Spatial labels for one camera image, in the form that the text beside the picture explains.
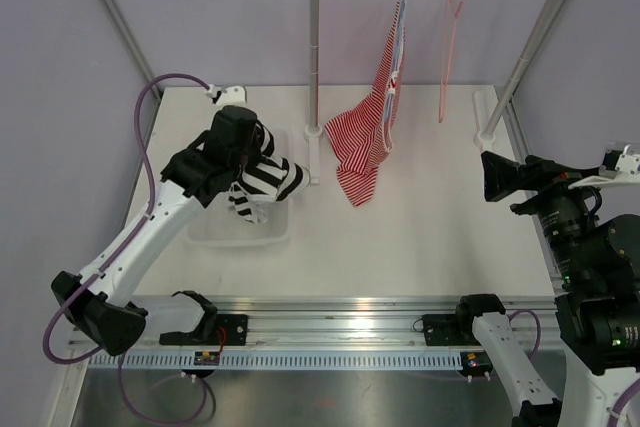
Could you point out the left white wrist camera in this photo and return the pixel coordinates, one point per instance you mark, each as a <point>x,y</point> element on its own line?
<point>224,96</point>

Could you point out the translucent plastic basket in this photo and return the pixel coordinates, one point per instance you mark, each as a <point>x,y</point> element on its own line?
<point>219,226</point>

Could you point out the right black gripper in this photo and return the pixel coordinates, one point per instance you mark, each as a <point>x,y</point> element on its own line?
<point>504,176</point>

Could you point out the blue wire hanger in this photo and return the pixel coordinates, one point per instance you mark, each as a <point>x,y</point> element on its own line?
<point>397,58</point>

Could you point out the aluminium rail base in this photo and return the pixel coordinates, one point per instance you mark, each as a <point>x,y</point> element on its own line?
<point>349,323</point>

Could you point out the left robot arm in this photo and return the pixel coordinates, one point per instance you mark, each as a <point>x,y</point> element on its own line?
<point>97,301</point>

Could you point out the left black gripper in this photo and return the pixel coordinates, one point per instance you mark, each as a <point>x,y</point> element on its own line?
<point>256,146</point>

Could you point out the white slotted cable duct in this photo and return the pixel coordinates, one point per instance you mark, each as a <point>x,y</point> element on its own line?
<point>234,359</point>

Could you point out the black white striped tank top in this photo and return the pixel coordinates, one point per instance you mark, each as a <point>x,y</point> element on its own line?
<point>273,180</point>

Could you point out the white clothes rack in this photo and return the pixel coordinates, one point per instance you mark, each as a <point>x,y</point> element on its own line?
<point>485,136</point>

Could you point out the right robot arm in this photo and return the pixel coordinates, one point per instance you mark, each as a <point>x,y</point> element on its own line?
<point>598,310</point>

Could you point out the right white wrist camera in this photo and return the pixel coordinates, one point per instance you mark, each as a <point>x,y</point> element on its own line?
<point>619,167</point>

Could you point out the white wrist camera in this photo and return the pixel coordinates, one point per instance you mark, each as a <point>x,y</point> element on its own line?
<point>619,167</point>
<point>224,96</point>

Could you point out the red white striped tank top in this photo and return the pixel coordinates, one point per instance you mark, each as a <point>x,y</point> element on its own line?
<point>360,139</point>

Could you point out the pink wire hanger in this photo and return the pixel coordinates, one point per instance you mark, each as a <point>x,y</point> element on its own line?
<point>451,15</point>

